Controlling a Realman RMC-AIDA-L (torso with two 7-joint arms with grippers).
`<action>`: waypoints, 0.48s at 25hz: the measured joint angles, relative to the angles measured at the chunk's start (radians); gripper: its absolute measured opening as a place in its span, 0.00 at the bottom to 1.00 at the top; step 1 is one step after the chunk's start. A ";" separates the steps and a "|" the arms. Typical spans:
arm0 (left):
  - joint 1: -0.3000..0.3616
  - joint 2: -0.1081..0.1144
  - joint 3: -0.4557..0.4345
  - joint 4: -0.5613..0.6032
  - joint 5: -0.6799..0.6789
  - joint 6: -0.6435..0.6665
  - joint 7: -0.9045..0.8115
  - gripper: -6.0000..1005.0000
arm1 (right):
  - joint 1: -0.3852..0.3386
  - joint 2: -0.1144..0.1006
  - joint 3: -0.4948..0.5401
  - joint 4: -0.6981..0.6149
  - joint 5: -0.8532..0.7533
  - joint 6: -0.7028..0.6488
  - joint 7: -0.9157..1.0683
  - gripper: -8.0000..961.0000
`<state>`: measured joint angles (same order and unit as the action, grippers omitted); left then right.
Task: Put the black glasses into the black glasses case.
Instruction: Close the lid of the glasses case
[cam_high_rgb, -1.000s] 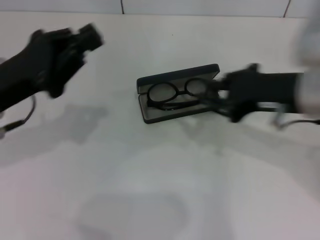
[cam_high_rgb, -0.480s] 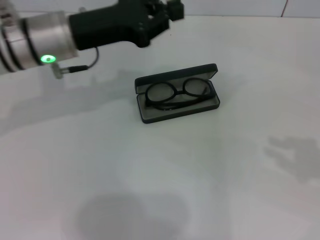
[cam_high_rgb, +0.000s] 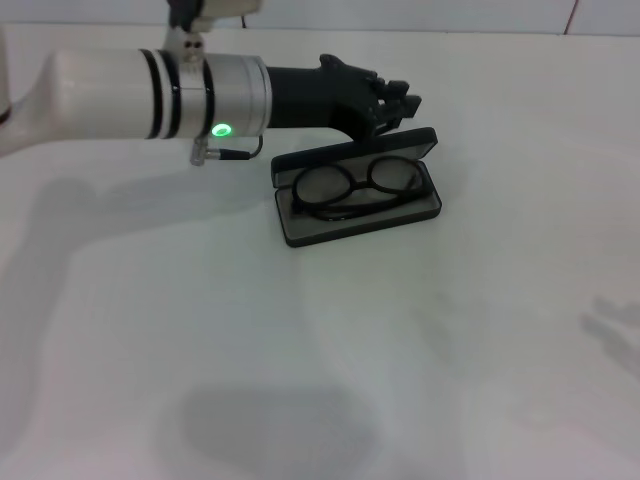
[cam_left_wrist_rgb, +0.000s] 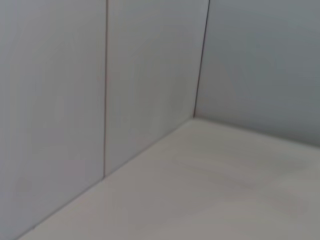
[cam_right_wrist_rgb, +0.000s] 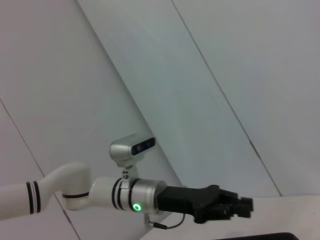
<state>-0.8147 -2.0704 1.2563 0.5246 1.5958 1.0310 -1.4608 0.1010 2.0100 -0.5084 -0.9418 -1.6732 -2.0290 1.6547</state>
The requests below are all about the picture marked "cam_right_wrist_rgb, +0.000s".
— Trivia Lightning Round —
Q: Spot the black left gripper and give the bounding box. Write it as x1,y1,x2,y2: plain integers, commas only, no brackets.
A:
157,184,255,225

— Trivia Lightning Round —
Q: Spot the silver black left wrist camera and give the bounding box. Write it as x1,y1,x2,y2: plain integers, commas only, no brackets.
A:
109,133,156,180

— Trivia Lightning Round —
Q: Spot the black glasses case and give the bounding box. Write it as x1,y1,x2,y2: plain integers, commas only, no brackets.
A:
214,231,299,240

